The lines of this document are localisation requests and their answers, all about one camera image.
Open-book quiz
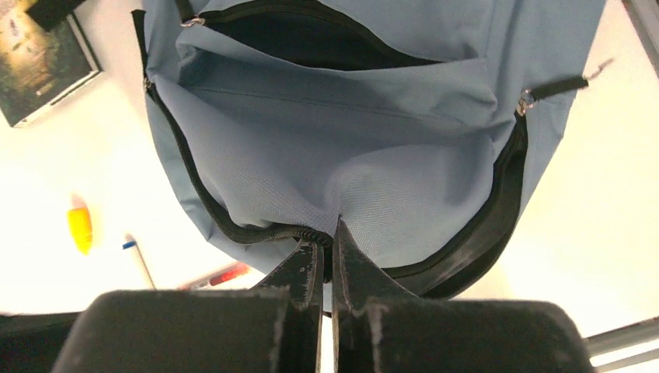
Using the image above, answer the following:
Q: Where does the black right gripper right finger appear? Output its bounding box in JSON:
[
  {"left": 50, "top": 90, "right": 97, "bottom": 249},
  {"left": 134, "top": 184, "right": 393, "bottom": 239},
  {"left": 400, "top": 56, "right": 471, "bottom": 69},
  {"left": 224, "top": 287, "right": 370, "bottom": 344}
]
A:
[{"left": 332, "top": 220, "right": 417, "bottom": 372}]

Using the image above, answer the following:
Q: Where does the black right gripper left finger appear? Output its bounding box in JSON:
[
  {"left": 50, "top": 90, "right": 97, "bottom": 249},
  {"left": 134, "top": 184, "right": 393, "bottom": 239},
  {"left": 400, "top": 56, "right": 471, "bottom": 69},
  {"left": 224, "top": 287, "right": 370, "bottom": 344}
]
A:
[{"left": 254, "top": 240, "right": 324, "bottom": 372}]

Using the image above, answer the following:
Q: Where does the blue student backpack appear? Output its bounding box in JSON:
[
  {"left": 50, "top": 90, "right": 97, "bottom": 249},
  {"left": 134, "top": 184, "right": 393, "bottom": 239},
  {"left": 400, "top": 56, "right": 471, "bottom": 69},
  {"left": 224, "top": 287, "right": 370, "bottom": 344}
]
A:
[{"left": 132, "top": 1, "right": 605, "bottom": 298}]

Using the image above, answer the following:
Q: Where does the red clear pen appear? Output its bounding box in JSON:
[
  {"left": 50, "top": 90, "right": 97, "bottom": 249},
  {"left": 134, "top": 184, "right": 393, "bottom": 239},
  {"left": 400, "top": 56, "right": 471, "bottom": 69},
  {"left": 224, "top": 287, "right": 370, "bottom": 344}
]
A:
[{"left": 178, "top": 262, "right": 252, "bottom": 291}]

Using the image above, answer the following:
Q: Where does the white marker blue cap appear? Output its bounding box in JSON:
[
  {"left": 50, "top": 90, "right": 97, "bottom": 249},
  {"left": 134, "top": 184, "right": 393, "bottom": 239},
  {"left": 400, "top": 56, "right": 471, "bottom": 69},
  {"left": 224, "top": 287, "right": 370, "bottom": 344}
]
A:
[{"left": 122, "top": 234, "right": 156, "bottom": 289}]

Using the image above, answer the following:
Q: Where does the yellow highlighter cap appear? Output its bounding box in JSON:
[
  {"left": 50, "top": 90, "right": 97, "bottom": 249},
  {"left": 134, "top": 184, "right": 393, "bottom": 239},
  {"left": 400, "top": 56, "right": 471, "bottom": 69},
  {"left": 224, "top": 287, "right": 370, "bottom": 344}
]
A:
[{"left": 67, "top": 193, "right": 93, "bottom": 256}]

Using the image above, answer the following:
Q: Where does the dark green forest book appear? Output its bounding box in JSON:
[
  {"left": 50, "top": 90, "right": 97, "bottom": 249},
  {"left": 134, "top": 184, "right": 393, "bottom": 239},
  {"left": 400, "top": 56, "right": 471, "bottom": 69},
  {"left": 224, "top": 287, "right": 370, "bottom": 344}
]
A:
[{"left": 1, "top": 1, "right": 103, "bottom": 127}]

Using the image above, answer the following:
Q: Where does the right aluminium corner post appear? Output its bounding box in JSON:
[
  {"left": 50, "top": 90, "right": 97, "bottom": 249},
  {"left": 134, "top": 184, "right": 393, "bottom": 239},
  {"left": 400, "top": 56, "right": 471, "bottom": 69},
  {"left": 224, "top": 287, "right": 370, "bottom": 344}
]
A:
[{"left": 622, "top": 0, "right": 658, "bottom": 75}]

